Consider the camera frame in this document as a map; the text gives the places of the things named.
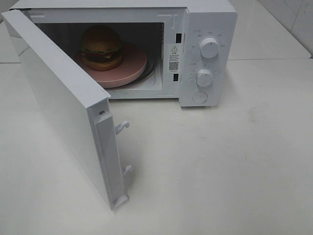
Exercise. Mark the round white door button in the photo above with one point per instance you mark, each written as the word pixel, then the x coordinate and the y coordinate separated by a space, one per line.
pixel 200 97

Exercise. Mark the pink round plate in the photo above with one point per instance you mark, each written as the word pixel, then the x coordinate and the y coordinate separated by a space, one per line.
pixel 133 65

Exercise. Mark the white microwave door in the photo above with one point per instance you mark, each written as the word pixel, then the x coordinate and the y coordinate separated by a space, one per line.
pixel 75 105

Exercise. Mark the burger with lettuce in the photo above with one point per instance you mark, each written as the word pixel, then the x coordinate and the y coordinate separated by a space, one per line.
pixel 101 48

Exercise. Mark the lower white microwave knob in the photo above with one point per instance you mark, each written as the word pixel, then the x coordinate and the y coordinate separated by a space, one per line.
pixel 204 78

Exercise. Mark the white microwave knob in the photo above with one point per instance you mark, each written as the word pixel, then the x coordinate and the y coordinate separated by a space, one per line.
pixel 209 47
pixel 204 78

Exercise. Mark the white microwave oven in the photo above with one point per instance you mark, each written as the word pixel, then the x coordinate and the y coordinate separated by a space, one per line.
pixel 168 30

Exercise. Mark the upper white microwave knob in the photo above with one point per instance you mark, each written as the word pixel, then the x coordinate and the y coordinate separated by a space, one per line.
pixel 209 47

